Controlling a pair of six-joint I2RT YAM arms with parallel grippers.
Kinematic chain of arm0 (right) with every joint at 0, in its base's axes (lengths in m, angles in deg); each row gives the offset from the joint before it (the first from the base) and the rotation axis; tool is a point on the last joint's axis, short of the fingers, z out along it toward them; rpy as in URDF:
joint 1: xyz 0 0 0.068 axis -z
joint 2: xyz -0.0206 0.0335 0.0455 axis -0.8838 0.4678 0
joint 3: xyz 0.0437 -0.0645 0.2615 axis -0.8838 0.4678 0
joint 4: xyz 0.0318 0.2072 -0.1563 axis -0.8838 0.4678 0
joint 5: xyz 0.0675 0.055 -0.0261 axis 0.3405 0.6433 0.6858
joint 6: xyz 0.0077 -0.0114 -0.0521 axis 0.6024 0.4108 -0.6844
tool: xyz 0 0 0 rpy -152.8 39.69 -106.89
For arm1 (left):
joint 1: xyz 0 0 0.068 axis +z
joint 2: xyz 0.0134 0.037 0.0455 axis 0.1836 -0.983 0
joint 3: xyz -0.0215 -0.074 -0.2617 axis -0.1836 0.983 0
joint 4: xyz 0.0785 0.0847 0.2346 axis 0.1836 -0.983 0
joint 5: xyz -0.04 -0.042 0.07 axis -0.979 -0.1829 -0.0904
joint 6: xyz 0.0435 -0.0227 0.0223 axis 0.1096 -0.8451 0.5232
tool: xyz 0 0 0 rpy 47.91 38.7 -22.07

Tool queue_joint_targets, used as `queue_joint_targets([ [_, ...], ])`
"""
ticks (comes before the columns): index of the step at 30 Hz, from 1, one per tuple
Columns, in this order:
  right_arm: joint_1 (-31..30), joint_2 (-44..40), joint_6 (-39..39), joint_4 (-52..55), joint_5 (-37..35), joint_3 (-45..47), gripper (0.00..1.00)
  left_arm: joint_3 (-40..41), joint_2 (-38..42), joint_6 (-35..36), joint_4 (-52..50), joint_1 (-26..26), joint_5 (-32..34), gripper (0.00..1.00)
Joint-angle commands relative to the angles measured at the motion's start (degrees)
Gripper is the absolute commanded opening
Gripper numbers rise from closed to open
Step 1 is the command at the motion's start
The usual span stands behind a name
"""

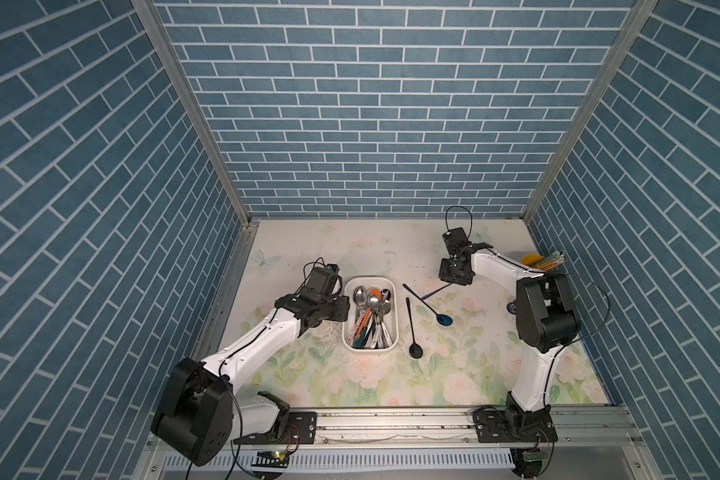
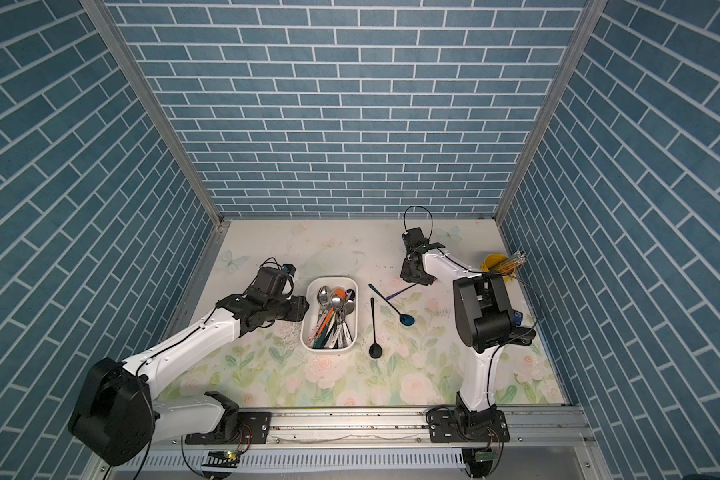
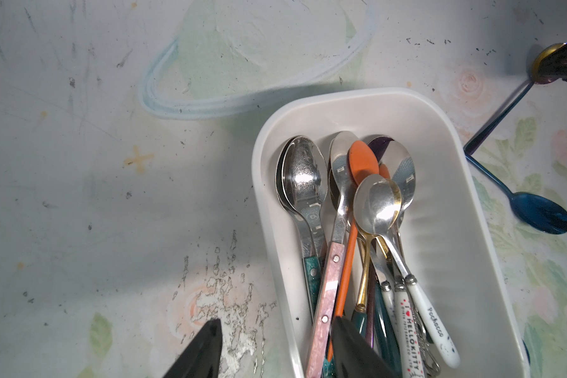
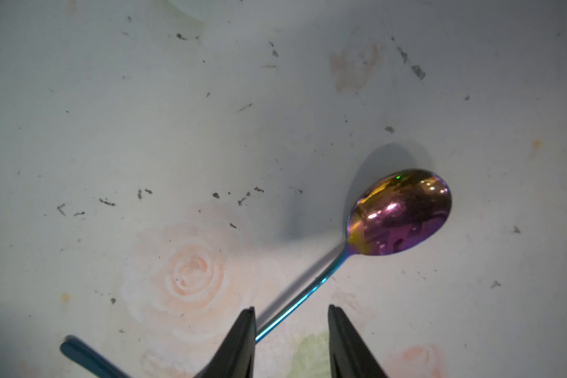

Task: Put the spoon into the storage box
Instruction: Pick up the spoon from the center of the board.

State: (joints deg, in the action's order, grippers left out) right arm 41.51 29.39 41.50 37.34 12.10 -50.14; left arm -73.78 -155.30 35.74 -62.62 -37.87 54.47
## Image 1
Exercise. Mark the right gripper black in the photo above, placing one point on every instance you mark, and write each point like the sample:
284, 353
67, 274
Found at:
443, 276

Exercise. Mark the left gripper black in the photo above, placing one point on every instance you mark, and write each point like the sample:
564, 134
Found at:
342, 308

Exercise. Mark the rainbow iridescent spoon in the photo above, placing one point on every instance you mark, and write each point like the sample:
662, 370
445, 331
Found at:
436, 291

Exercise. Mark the silver spoon green marbled handle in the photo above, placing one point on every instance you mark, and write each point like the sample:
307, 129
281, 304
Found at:
359, 298

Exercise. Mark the blue green handled spoon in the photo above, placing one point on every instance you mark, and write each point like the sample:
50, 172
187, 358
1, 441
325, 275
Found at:
441, 318

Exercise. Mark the orange spoon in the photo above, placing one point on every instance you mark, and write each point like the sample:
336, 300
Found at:
374, 302

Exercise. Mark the white plastic storage box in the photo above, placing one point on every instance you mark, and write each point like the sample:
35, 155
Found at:
372, 325

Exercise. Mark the silver spoon hello kitty handle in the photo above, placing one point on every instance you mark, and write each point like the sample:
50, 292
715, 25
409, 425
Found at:
387, 327

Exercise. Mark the black spoon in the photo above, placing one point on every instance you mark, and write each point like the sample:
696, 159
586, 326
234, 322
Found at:
415, 349

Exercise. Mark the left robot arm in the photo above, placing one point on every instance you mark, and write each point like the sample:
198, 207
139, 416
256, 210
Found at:
234, 372

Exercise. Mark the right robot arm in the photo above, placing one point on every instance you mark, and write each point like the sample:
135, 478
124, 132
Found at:
546, 323

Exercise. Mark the yellow cup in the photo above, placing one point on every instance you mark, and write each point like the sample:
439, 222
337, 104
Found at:
531, 259

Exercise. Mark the floral table mat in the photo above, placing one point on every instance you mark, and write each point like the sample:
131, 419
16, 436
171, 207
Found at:
474, 361

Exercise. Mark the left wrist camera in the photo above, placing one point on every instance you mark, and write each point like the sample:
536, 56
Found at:
322, 283

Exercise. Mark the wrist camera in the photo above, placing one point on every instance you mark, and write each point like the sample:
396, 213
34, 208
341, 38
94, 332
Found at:
456, 241
322, 283

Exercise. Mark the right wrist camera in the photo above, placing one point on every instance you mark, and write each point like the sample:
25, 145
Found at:
456, 241

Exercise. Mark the aluminium front rail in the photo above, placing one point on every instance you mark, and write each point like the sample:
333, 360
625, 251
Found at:
443, 427

